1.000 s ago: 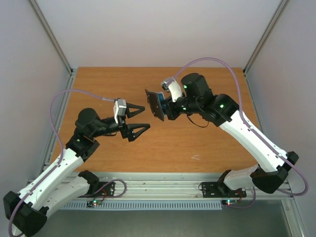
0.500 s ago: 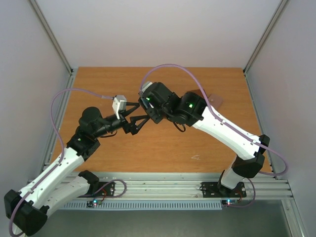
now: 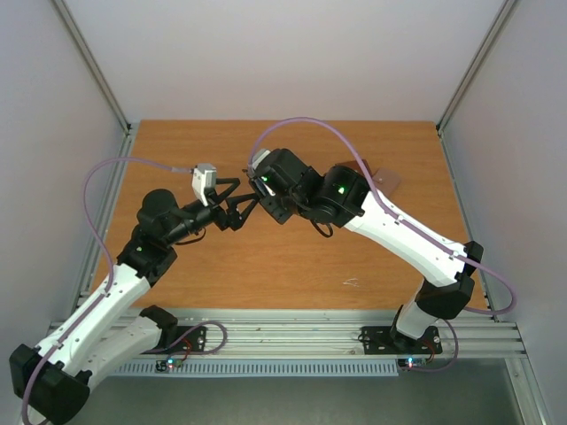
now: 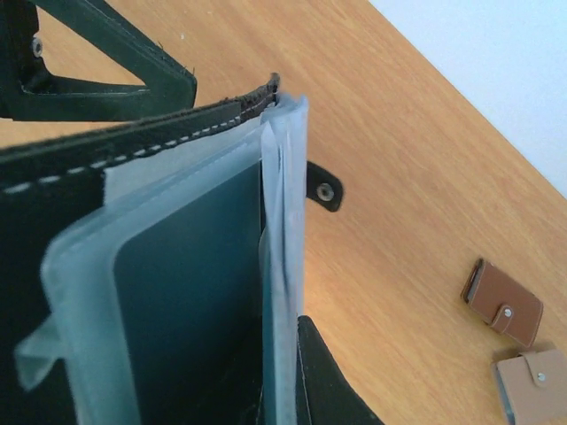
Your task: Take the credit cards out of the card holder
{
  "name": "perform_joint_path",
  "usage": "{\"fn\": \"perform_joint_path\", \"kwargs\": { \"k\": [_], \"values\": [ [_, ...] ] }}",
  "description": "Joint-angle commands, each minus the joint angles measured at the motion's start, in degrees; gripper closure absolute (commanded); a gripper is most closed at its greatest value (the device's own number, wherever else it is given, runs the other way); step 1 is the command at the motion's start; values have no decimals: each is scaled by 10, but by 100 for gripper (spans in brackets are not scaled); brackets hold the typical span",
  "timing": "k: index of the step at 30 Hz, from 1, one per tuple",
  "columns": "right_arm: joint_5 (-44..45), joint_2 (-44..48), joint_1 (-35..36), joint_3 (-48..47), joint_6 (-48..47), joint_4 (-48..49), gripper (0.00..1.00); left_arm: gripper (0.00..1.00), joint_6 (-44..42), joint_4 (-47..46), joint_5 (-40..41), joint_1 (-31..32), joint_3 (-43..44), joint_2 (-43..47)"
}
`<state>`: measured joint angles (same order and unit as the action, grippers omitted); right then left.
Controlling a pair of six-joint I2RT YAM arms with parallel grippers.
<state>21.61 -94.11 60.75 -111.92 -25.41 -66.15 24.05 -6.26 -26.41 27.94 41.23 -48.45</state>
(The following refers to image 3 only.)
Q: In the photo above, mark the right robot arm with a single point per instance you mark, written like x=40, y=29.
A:
x=342, y=198

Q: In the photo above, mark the right corner aluminium post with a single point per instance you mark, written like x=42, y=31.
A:
x=491, y=37

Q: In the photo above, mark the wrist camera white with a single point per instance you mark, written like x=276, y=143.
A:
x=257, y=158
x=203, y=181

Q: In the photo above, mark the left corner aluminium post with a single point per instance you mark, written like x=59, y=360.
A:
x=69, y=22

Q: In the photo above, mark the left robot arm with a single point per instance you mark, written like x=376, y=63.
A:
x=55, y=378

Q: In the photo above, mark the beige card holder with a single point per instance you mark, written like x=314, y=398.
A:
x=386, y=180

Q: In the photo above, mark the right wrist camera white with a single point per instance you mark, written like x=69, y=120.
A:
x=257, y=158

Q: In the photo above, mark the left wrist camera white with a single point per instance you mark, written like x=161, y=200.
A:
x=203, y=181

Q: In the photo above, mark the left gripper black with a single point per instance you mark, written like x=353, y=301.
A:
x=233, y=219

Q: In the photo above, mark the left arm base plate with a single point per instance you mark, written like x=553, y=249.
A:
x=180, y=340

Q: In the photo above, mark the aluminium rail frame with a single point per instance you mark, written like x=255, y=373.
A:
x=336, y=334

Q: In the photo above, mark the corner aluminium post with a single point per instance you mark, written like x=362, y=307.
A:
x=491, y=37
x=69, y=22

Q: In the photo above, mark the grey slotted cable duct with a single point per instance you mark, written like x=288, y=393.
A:
x=244, y=368

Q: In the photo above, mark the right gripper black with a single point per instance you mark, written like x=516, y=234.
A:
x=267, y=200

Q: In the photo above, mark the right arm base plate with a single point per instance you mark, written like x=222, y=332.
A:
x=376, y=341

